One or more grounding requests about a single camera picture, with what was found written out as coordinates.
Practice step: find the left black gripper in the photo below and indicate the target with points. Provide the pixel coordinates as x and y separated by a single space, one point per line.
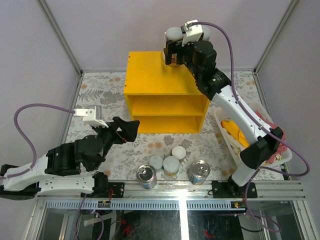
130 130

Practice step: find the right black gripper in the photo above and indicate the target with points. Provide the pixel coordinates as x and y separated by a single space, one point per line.
176 47

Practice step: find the tall can with plastic lid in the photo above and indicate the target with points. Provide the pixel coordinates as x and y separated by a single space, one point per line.
206 34

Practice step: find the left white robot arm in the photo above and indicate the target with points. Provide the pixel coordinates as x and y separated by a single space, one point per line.
71 168

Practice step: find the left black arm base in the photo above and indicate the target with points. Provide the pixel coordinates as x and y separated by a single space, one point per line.
110 186

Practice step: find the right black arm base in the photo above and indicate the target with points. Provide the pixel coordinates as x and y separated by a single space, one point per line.
229 189

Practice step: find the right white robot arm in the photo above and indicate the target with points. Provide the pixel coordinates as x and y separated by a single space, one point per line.
200 59

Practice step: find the lidded can grey lid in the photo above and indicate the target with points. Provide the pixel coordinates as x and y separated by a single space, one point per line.
156 162

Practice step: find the left silver pull-tab can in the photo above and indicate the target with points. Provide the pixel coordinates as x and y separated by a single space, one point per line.
146 176

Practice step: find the silver pull-tab can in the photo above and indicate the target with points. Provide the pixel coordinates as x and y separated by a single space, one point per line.
198 172
146 176

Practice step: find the yellow wooden shelf cabinet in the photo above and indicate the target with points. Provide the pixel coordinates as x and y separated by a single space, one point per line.
164 99

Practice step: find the lidded can white lid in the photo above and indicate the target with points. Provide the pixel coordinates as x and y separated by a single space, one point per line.
179 152

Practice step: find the lidded can yellow label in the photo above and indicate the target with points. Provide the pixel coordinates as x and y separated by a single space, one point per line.
171 165

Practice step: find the right silver pull-tab can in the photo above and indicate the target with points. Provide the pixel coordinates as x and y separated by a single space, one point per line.
198 172

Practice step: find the yellow cloth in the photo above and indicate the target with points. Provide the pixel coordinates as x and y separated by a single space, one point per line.
235 131

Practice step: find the white plastic basket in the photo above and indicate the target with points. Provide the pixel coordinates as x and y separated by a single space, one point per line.
283 153

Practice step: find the patterned white cloth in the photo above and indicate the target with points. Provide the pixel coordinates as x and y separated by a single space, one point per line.
235 145

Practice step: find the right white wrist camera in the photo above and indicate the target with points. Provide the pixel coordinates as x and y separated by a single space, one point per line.
192 31

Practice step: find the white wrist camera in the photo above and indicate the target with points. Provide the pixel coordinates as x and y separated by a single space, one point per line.
92 115
192 31

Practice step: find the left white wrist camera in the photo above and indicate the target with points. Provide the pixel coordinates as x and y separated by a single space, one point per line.
92 115

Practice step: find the aluminium front rail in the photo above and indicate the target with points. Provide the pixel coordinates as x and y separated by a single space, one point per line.
265 190

